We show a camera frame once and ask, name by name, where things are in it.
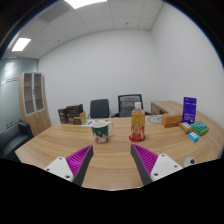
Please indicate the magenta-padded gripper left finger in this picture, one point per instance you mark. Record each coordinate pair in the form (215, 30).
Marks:
(63, 166)

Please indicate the dark padded office chair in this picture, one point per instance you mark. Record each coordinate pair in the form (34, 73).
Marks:
(99, 108)

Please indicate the small dark box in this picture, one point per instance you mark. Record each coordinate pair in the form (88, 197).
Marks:
(62, 115)

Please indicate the small tan box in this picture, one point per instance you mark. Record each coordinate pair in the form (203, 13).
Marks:
(185, 127)

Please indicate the small square ceiling light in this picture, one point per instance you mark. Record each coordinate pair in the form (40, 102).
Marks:
(21, 44)

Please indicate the large square ceiling light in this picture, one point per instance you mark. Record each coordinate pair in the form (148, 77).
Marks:
(85, 3)

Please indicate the yellow tea drink bottle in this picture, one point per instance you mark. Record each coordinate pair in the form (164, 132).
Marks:
(137, 123)

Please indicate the wooden glass-door shelf cabinet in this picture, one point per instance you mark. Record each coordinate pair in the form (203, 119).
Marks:
(33, 103)

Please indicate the black mesh office chair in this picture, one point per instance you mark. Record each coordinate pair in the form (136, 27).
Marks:
(128, 103)

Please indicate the dark sofa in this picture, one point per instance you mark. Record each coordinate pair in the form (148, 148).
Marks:
(13, 140)

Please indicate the purple upright box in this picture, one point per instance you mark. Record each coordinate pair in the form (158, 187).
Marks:
(189, 110)

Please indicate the green and white paper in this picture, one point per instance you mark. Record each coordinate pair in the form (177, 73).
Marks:
(87, 123)

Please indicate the ceiling air vent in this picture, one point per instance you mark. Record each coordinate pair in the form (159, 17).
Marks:
(53, 11)

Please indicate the brown cardboard box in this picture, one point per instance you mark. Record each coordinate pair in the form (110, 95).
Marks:
(81, 118)

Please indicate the green and red mug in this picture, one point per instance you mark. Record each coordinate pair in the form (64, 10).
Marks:
(100, 130)

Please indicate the flat round red coaster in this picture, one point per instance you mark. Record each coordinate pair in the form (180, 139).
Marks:
(137, 140)

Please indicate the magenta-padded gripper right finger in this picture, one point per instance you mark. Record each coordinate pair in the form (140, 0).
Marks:
(160, 165)

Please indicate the green flat box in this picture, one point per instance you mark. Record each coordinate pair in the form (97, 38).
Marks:
(200, 128)

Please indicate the orange cardboard box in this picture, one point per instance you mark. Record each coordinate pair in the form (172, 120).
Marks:
(171, 120)

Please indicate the round white disc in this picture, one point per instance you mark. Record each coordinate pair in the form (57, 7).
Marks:
(154, 119)

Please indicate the small light blue box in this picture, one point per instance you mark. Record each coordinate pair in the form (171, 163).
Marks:
(193, 136)

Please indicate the large dark box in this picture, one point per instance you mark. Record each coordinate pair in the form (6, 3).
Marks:
(74, 109)

